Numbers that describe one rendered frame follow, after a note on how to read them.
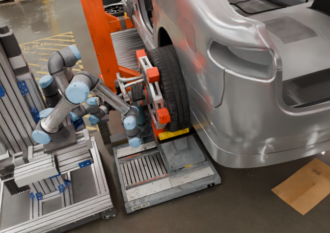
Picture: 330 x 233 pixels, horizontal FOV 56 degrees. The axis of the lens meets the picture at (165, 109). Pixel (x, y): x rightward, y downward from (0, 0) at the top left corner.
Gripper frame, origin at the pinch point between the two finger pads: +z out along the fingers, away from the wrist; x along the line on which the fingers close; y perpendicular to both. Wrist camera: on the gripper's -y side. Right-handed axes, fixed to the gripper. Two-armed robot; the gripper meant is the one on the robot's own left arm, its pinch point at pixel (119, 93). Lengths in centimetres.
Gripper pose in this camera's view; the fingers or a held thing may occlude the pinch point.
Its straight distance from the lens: 254.1
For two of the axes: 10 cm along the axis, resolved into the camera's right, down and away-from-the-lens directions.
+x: 8.6, 1.9, -4.7
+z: 4.9, -5.6, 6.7
